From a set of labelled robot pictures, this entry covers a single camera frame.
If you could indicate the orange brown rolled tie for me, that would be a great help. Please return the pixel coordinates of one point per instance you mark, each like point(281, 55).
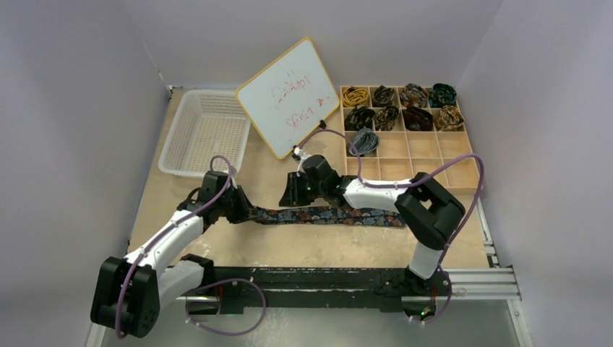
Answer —
point(449, 118)

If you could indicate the grey rolled tie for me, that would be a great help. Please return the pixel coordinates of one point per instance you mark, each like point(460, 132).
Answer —
point(363, 142)

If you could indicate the brown patterned rolled tie top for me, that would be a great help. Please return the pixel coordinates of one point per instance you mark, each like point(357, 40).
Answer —
point(413, 95)

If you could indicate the teal dark rolled tie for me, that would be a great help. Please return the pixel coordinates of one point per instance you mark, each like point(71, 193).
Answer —
point(442, 95)

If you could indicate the wooden compartment tray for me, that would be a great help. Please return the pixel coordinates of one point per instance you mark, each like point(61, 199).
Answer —
point(403, 153)

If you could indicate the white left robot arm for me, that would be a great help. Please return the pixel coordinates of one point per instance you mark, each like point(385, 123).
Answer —
point(132, 290)

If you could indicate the white plastic basket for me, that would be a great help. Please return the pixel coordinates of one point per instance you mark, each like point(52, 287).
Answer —
point(206, 123)

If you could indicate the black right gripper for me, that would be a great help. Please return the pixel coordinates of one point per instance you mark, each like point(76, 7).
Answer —
point(294, 189)

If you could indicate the dark olive rolled tie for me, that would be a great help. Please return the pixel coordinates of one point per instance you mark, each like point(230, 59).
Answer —
point(385, 118)

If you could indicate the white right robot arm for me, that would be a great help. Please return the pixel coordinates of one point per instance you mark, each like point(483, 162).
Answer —
point(431, 212)

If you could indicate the white board with yellow frame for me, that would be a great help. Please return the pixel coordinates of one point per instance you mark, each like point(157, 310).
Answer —
point(287, 100)

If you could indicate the dark maroon rolled tie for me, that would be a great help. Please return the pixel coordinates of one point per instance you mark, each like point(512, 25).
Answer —
point(417, 119)

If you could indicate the navy floral patterned tie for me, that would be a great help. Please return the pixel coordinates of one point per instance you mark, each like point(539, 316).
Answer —
point(326, 215)

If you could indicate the yellow rolled tie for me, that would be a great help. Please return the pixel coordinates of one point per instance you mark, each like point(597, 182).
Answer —
point(352, 96)

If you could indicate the black gold rolled tie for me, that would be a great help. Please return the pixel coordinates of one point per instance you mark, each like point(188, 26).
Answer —
point(360, 117)

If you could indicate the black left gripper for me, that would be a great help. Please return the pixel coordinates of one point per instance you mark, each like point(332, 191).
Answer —
point(246, 211)

